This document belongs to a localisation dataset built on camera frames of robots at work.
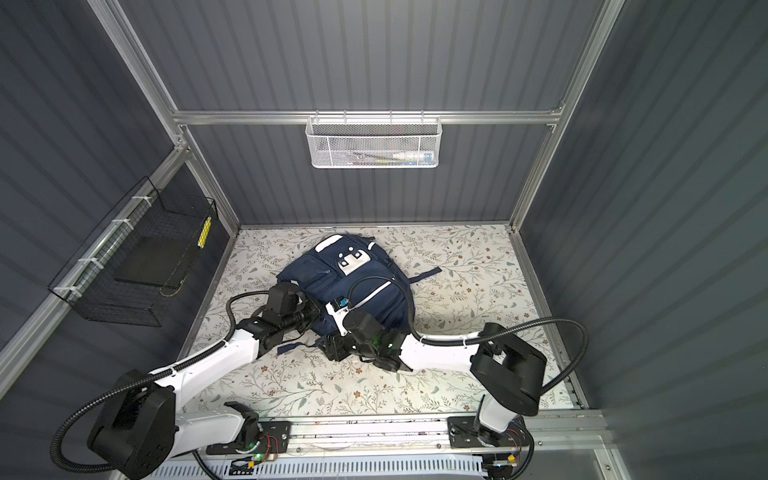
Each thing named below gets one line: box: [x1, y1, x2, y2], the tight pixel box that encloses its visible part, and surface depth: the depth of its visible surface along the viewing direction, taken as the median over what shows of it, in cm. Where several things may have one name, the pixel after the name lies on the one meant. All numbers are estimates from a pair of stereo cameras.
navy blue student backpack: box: [277, 234, 442, 354], surface depth 93 cm
